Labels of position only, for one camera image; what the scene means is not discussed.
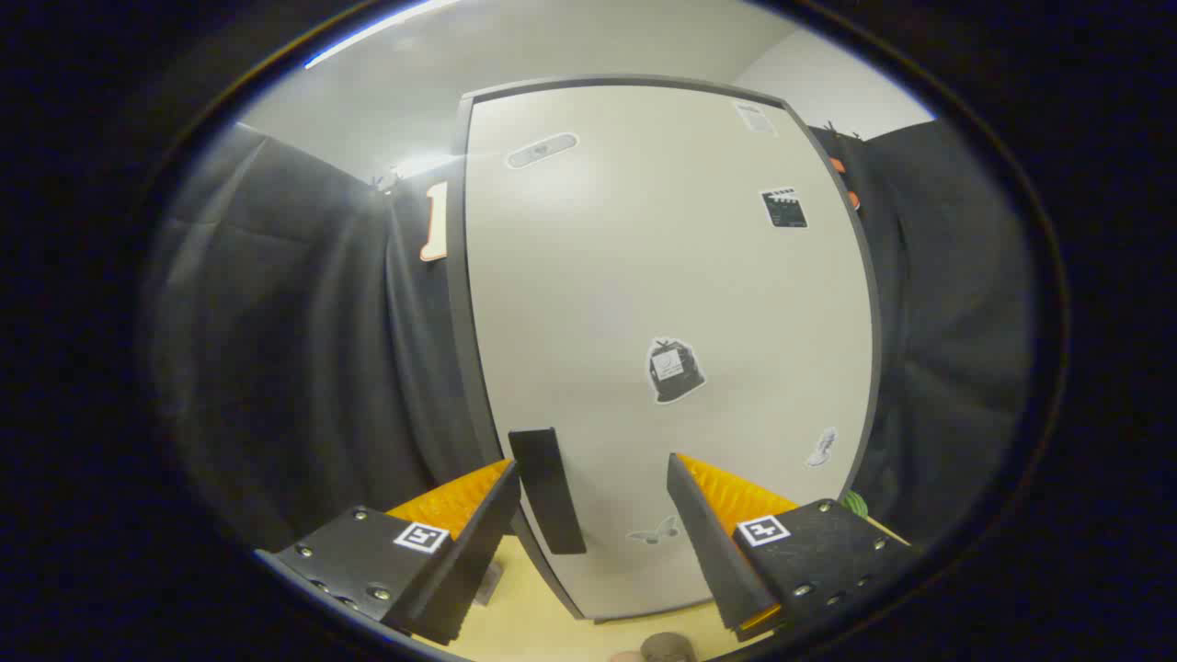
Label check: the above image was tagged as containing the black backdrop cloth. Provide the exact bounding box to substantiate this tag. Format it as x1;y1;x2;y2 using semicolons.
152;120;1035;553

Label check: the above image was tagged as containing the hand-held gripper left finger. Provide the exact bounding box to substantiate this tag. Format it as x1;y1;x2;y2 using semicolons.
262;458;523;647

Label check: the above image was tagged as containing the black door handle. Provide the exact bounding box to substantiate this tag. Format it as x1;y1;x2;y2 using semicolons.
509;428;588;556

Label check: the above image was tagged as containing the grey shoe cabinet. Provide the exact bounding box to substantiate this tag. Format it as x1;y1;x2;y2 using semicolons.
448;75;884;626

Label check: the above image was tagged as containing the white shoe cabinet door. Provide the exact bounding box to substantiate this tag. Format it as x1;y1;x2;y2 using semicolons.
464;85;874;619

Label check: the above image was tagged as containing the brown fuzzy shoe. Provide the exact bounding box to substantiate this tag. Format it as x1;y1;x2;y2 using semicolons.
611;632;697;662

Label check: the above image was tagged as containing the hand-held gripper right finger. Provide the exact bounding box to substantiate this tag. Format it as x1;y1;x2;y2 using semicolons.
667;452;913;643

